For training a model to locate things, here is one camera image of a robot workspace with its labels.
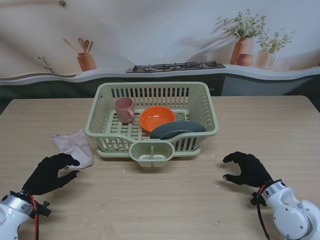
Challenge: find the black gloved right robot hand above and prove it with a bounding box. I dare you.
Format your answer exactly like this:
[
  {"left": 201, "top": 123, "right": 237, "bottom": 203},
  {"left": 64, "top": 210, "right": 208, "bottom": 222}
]
[{"left": 222, "top": 151, "right": 275, "bottom": 188}]

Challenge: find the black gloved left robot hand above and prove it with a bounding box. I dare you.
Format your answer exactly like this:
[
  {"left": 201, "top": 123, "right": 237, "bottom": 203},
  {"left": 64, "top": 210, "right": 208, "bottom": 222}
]
[{"left": 21, "top": 152, "right": 81, "bottom": 197}]

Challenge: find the pale pink wiping cloth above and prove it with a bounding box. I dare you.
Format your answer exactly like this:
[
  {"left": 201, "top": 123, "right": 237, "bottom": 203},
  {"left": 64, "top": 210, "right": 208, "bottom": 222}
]
[{"left": 50, "top": 128, "right": 95, "bottom": 171}]

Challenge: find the grey round plate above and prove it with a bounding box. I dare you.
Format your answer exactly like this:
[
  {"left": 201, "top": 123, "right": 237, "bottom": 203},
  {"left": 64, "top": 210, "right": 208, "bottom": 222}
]
[{"left": 149, "top": 120, "right": 207, "bottom": 140}]

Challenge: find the pink plastic mug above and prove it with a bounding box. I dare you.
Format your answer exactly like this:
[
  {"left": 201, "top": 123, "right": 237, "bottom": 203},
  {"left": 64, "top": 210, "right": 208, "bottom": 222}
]
[{"left": 114, "top": 97, "right": 136, "bottom": 126}]

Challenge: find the orange plastic bowl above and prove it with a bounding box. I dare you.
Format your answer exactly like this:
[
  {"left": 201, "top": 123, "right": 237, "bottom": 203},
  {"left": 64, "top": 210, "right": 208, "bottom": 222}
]
[{"left": 139, "top": 105, "right": 176, "bottom": 133}]

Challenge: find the green cutlery holder cup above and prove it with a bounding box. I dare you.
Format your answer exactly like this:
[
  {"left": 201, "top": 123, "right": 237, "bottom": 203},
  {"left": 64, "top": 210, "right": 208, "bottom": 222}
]
[{"left": 129, "top": 141, "right": 175, "bottom": 168}]

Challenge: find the green plastic dish rack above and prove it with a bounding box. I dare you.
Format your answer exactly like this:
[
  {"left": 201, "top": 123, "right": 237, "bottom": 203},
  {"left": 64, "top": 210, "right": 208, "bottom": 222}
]
[{"left": 85, "top": 81, "right": 220, "bottom": 153}]

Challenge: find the printed kitchen backdrop banner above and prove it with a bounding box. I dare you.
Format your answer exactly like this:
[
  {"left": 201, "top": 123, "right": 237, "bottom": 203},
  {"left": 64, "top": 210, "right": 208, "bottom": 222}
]
[{"left": 0, "top": 0, "right": 320, "bottom": 101}]

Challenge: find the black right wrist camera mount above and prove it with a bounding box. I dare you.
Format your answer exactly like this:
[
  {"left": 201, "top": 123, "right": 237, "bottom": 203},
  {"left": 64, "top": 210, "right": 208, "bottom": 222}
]
[{"left": 250, "top": 191, "right": 267, "bottom": 207}]

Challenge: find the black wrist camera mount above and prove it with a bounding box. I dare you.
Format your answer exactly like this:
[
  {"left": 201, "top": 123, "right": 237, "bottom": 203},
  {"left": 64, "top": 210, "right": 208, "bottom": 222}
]
[
  {"left": 31, "top": 200, "right": 53, "bottom": 220},
  {"left": 250, "top": 191, "right": 267, "bottom": 207}
]

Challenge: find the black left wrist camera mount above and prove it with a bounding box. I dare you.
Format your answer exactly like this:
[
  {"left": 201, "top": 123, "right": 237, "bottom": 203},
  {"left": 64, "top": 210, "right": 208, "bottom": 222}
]
[{"left": 31, "top": 200, "right": 53, "bottom": 220}]

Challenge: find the red black left arm cable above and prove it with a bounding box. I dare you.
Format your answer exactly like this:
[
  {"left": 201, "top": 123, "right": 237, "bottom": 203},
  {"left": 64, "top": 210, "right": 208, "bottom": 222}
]
[{"left": 28, "top": 194, "right": 40, "bottom": 240}]

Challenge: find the red black arm cable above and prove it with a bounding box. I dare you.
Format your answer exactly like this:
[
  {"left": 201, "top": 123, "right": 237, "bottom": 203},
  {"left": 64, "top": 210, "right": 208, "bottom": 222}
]
[
  {"left": 28, "top": 194, "right": 40, "bottom": 240},
  {"left": 256, "top": 186, "right": 273, "bottom": 240}
]

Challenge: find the red black right arm cable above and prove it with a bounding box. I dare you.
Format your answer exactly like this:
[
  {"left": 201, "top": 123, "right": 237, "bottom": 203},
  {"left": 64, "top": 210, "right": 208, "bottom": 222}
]
[{"left": 256, "top": 186, "right": 273, "bottom": 240}]

